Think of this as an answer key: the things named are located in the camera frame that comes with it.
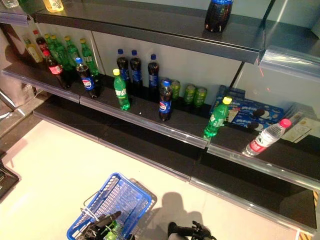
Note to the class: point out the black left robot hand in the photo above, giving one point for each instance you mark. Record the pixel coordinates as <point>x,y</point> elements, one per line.
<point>98,226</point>

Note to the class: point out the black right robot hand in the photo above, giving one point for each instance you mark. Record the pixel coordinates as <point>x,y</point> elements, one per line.
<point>175,231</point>

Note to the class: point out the blue plastic shopping basket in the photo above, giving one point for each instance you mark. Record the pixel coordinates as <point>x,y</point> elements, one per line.
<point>125,197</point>

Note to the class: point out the green Sprite bottle yellow cap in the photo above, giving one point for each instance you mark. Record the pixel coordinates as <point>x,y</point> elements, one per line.
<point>58,53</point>
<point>48,44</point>
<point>71,53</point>
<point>216,120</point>
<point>88,58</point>
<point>121,93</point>

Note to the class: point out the yellow drink bottle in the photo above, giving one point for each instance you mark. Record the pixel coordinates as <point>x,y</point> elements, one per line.
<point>53,5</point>

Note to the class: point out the black metal shelf board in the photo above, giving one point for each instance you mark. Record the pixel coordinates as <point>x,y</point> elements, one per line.
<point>30,75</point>
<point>287,160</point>
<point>287,50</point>
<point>250,190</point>
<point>12,15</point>
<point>150,25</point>
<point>65,115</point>
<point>150,145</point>
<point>147,112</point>

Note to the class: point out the dark side shelf unit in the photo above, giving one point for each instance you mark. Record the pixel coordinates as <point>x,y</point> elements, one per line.
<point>8,180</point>

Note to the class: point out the Pepsi cola bottle blue cap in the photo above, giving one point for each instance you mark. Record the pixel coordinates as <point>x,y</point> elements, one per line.
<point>165,105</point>
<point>153,73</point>
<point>123,67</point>
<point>88,83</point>

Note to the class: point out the water bottle red cap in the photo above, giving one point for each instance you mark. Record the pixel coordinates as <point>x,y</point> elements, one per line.
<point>265,140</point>

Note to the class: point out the blue Oreo cookie box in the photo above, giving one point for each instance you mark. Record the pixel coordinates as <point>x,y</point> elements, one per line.
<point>250,110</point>

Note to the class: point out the three Pepsi bottles back row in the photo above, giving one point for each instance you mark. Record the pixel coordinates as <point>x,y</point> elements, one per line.
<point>135,71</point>

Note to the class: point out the Coca-Cola bottle red cap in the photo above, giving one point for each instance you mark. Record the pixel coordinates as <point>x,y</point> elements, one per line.
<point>56,70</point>
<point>41,46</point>

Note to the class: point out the clear plastic packets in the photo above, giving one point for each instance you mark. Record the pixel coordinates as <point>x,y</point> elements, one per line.
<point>300,125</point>

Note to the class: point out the yellow tea bottle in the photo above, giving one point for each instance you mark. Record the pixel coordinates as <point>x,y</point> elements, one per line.
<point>33,53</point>

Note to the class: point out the large Pepsi cola bottle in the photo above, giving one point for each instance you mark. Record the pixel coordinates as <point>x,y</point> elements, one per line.
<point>217,17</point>

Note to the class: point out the clear plastic bottle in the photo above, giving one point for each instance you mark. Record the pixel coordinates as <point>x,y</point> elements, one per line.
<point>11,3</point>

